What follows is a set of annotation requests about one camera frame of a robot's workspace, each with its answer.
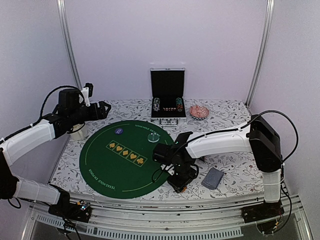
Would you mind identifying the right aluminium frame post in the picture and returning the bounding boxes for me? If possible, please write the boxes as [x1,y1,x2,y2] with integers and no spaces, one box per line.
[245,0,275,108]

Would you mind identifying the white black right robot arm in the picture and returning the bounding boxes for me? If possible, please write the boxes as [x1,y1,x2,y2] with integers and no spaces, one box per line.
[168,115,284,218]

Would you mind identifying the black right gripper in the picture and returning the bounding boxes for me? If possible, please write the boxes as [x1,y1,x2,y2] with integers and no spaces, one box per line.
[166,162,197,193]

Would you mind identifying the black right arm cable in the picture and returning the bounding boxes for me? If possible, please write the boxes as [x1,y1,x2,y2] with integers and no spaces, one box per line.
[249,110,300,161]

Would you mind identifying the left aluminium frame post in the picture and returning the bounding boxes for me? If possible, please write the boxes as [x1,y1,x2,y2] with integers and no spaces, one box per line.
[56,0,82,89]

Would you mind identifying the red dice row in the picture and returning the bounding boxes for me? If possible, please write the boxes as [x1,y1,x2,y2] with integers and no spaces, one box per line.
[162,107,176,112]

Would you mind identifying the cream ceramic mug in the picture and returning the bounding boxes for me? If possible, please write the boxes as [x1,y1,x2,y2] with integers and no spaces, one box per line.
[69,123,87,141]

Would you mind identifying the right poker chip row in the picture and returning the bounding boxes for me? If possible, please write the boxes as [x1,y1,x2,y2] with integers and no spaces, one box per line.
[175,97,183,112]

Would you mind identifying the clear dealer button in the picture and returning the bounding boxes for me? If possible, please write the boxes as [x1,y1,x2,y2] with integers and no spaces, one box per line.
[147,132,160,143]

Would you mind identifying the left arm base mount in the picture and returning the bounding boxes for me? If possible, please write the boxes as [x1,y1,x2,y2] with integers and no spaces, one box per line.
[48,191,92,223]

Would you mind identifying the blue playing card deck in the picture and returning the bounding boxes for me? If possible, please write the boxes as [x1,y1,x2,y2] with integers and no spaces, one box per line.
[201,167,224,190]

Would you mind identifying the aluminium poker chip case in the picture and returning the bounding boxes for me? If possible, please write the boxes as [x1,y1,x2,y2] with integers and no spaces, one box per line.
[150,67,187,127]

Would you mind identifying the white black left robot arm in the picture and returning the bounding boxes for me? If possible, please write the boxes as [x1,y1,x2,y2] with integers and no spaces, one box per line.
[0,83,111,217]

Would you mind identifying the green round poker mat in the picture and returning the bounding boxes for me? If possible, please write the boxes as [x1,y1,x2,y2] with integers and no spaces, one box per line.
[79,120,174,199]

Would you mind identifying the floral white tablecloth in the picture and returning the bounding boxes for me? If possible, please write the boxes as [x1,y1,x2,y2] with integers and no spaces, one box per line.
[50,99,264,202]

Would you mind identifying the aluminium frame post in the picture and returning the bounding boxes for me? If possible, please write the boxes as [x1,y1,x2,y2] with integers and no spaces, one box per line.
[56,0,82,89]
[245,0,275,108]

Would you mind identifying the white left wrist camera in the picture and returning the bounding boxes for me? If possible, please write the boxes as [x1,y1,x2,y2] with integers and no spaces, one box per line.
[81,82,94,107]

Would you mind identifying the left poker chip row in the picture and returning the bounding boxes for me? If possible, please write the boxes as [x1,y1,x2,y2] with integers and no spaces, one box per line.
[153,97,161,112]

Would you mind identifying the front aluminium rail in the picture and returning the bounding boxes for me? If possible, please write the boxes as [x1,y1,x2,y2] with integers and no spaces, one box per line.
[21,194,314,240]

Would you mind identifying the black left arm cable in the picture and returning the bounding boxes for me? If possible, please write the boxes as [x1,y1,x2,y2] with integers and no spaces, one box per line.
[39,85,81,118]

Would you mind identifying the poker chip row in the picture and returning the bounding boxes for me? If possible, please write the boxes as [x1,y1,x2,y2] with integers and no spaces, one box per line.
[153,97,161,112]
[175,97,183,112]

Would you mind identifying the red blue patterned bowl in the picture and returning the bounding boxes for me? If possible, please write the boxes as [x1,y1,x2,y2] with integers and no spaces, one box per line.
[189,105,210,121]

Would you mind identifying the purple small blind button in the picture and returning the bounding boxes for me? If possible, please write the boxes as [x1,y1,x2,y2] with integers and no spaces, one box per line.
[114,127,124,135]

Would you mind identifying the triangular all in marker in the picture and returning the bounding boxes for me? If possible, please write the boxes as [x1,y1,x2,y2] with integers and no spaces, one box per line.
[197,156,206,162]

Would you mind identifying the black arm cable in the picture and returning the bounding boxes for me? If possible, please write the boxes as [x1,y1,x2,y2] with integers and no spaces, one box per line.
[39,85,81,118]
[249,110,300,161]

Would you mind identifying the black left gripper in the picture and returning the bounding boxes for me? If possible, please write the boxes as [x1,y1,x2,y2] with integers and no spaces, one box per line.
[69,100,112,126]

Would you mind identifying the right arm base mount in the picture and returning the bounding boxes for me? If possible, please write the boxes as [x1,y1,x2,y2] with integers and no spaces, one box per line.
[241,200,285,235]

